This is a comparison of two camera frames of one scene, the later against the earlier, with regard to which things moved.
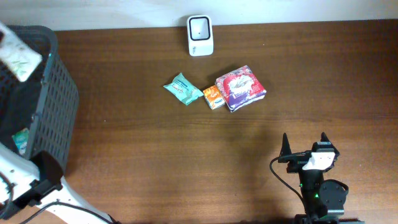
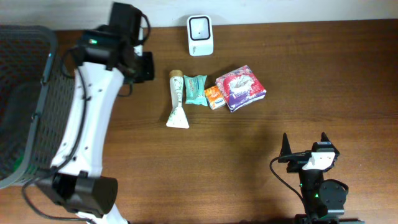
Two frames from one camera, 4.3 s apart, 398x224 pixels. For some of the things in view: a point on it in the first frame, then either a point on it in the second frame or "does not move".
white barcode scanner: (200, 35) does not move
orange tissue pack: (214, 97) does not move
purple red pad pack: (240, 88) does not move
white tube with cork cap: (19, 58) to (177, 119)
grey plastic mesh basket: (46, 102) does not move
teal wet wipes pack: (184, 89) to (195, 89)
